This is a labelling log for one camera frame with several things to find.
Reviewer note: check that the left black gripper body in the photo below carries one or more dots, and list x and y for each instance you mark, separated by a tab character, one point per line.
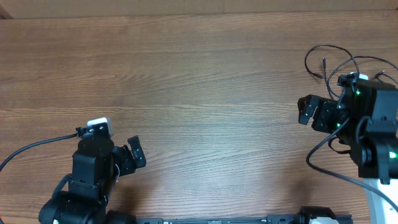
125	164

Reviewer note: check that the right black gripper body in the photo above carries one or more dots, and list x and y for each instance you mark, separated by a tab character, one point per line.
326	119

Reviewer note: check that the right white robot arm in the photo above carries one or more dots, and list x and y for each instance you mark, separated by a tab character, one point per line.
364	117

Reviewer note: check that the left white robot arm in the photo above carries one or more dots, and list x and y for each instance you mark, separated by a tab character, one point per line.
82	196

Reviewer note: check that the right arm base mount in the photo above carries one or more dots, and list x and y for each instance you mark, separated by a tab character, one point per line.
316	215

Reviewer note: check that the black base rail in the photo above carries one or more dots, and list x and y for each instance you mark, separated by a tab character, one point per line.
270	219

